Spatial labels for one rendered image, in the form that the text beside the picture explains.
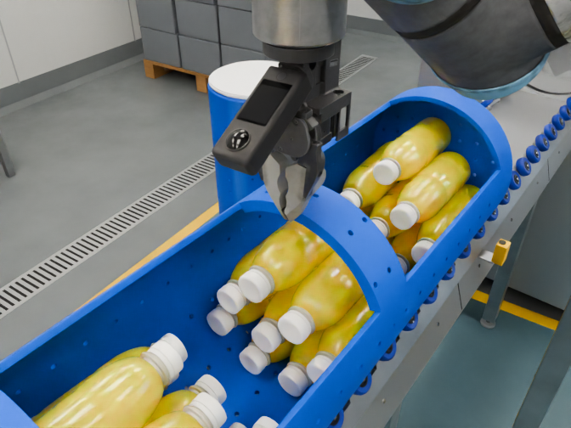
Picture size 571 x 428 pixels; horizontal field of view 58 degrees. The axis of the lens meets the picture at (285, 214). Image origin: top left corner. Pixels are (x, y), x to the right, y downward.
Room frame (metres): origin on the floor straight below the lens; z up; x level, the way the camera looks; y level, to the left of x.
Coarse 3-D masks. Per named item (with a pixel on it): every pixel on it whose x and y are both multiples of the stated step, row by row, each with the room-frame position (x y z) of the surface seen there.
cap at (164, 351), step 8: (160, 344) 0.35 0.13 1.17; (168, 344) 0.35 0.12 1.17; (152, 352) 0.34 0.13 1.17; (160, 352) 0.34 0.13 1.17; (168, 352) 0.34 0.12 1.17; (176, 352) 0.35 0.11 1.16; (168, 360) 0.34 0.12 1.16; (176, 360) 0.34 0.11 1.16; (168, 368) 0.33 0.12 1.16; (176, 368) 0.34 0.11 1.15
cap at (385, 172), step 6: (384, 162) 0.72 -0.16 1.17; (390, 162) 0.72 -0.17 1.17; (378, 168) 0.72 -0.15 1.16; (384, 168) 0.71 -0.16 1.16; (390, 168) 0.71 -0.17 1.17; (396, 168) 0.71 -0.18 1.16; (378, 174) 0.72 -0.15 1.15; (384, 174) 0.71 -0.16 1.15; (390, 174) 0.71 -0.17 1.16; (396, 174) 0.71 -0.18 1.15; (378, 180) 0.72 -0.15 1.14; (384, 180) 0.71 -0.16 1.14; (390, 180) 0.71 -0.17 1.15
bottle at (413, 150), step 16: (416, 128) 0.82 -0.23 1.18; (432, 128) 0.82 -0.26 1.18; (448, 128) 0.85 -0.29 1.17; (400, 144) 0.76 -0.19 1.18; (416, 144) 0.76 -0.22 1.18; (432, 144) 0.79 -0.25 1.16; (448, 144) 0.84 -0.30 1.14; (400, 160) 0.73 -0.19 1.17; (416, 160) 0.74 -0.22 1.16; (400, 176) 0.73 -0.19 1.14
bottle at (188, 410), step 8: (184, 408) 0.31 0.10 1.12; (192, 408) 0.30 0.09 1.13; (160, 416) 0.29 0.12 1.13; (168, 416) 0.29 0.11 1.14; (176, 416) 0.29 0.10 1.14; (184, 416) 0.29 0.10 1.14; (192, 416) 0.30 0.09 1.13; (200, 416) 0.30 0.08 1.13; (152, 424) 0.28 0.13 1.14; (160, 424) 0.28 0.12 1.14; (168, 424) 0.28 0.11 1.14; (176, 424) 0.28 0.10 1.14; (184, 424) 0.28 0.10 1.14; (192, 424) 0.28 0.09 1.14; (200, 424) 0.29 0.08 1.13; (208, 424) 0.29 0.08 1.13
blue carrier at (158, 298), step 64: (384, 128) 0.94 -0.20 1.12; (256, 192) 0.57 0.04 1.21; (320, 192) 0.54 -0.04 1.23; (192, 256) 0.54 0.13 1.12; (384, 256) 0.47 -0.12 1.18; (448, 256) 0.56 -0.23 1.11; (64, 320) 0.35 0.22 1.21; (128, 320) 0.46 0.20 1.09; (192, 320) 0.52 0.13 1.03; (256, 320) 0.56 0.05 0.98; (384, 320) 0.42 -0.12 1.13; (0, 384) 0.33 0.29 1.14; (64, 384) 0.38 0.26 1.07; (192, 384) 0.44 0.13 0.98; (256, 384) 0.46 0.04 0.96; (320, 384) 0.32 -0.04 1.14
